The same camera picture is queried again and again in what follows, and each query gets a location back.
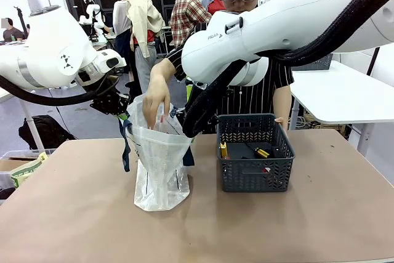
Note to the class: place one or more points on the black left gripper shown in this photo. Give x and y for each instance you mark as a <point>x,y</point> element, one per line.
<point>109,103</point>

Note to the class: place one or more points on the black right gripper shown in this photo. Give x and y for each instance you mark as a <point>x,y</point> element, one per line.
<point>181,118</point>

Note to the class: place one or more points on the dark grey plastic basket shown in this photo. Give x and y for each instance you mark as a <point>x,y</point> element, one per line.
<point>255,180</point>
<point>320,64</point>

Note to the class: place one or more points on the person's left forearm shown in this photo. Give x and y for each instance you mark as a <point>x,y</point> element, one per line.
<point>281,103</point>

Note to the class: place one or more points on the person's right forearm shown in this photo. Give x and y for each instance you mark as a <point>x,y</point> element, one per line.
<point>161,72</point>

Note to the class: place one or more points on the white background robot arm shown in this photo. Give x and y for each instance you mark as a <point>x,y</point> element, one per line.
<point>92,10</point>

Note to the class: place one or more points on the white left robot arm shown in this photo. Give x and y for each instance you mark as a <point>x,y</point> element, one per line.
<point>46,47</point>

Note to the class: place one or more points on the black bag on floor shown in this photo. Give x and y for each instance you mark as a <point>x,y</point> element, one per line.
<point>46,130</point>

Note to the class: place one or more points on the person's right hand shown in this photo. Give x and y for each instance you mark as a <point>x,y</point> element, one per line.
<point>155,96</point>

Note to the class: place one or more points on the person's left hand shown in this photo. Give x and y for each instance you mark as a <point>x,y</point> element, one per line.
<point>283,120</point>

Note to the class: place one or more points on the yellow black utility knife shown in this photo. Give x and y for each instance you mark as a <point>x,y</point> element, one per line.
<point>223,149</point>

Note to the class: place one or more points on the person in black striped shirt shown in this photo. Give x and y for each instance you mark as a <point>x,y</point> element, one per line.
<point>255,99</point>

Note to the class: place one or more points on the yellow black screwdriver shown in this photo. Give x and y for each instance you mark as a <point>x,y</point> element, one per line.
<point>261,152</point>

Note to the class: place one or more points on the white table leg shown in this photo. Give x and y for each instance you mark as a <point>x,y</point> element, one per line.
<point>30,124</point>

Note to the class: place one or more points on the mannequin white top navy skirt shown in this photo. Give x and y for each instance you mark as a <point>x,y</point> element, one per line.
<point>120,16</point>

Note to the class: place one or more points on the small red white item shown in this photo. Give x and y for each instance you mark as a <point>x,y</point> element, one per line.
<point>267,170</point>

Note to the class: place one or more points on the small black box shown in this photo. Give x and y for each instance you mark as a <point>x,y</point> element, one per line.
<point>277,152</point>

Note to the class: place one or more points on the mannequin plaid shirt lime pants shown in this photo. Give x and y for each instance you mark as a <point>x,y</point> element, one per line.
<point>187,13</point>

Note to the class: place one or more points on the mannequin cream jacket black hat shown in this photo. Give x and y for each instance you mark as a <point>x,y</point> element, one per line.
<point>144,13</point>

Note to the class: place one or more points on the clear plastic bin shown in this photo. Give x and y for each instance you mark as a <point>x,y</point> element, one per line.
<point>18,153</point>

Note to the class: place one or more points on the green white paper sack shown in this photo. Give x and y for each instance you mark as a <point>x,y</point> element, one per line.
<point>26,172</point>

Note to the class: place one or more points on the brown cardboard box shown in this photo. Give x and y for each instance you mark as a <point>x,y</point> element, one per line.
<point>12,164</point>

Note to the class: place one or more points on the seated person dark shirt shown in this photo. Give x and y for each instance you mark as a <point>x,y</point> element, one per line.
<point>12,33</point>

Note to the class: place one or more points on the white board panel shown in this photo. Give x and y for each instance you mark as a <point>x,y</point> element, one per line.
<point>38,2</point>

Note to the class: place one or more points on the white side table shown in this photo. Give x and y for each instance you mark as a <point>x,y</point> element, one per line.
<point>338,96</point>

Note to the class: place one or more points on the black slanted stand pole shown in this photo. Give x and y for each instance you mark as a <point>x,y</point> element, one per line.
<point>373,59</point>

